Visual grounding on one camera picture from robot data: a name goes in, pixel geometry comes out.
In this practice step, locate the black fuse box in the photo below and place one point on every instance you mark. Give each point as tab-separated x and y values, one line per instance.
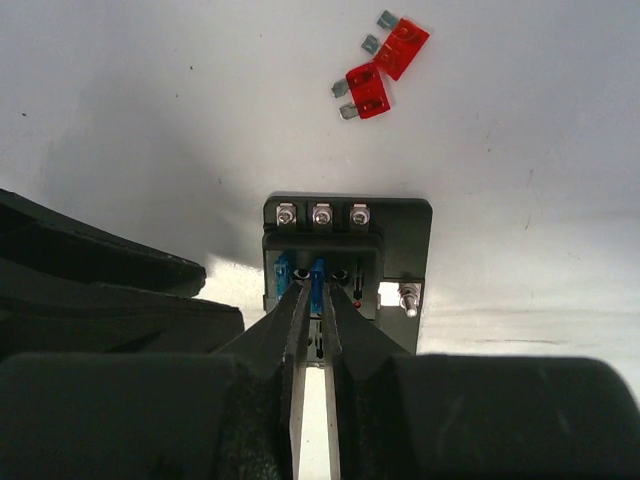
376	249

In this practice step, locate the blue fuse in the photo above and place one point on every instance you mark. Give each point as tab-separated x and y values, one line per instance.
317	277
282	275

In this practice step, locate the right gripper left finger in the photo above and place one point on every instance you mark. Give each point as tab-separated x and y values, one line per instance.
261	424

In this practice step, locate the red fuse middle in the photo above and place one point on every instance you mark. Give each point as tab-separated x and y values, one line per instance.
404	41

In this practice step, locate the red fuse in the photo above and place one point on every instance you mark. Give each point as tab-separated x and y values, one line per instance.
404	41
365	85

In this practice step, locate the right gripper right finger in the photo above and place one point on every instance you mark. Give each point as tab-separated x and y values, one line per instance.
367	435

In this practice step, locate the red fuse lower left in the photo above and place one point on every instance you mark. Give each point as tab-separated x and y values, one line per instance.
365	85

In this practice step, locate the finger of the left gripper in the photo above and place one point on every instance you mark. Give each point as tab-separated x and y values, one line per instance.
44	240
42	313

